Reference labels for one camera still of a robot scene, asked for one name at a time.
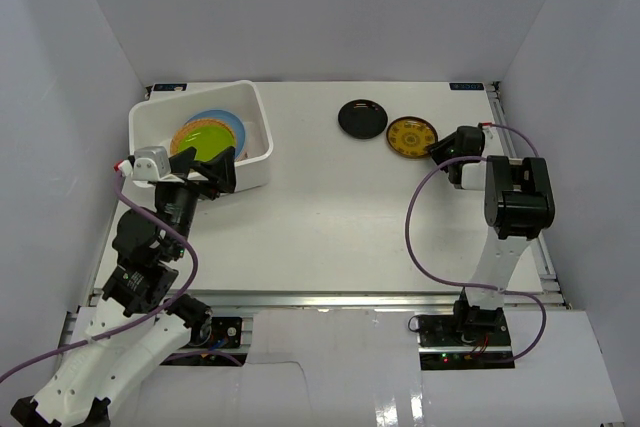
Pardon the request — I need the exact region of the orange woven round plate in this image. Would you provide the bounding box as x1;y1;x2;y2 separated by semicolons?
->
170;119;235;156

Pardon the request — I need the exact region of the green round plate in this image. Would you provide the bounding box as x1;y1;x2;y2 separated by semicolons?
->
174;125;236;162

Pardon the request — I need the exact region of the blue round plate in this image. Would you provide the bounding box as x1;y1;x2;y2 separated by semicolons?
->
186;109;244;155

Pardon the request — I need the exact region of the yellow patterned round plate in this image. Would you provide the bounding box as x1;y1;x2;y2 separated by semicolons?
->
385;116;439;159

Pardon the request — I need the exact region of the black round plate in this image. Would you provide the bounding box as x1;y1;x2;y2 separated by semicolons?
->
337;99;388;140

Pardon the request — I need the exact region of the pink round plate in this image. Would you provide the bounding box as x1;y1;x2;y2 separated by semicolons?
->
235;122;253;162

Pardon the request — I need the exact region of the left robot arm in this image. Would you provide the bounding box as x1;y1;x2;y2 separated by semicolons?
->
11;146;236;426

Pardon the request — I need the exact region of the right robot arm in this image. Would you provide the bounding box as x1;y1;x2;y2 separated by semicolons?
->
427;126;555;346

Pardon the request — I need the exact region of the white plastic bin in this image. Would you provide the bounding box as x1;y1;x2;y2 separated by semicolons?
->
128;80;273;191

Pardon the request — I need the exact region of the blue table label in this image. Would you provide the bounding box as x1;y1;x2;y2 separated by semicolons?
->
449;82;485;91

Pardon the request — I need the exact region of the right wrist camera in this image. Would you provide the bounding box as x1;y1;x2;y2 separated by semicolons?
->
478;122;498;140

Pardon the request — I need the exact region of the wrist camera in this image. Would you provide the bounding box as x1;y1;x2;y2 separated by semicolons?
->
478;122;498;140
114;146;184;183

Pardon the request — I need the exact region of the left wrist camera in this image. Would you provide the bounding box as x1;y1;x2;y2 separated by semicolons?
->
114;146;184;183

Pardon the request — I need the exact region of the aluminium frame rail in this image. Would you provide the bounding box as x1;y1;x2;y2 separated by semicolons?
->
59;290;569;313

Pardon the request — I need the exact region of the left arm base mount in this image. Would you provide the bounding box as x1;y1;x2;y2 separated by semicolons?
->
162;316;247;367

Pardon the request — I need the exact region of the right side aluminium rail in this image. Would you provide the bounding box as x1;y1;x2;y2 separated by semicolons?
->
487;82;562;295

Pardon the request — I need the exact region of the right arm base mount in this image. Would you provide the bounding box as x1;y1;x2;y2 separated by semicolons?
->
407;314;515;372

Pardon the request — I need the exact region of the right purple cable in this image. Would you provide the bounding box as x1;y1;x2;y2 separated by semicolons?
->
404;122;549;366

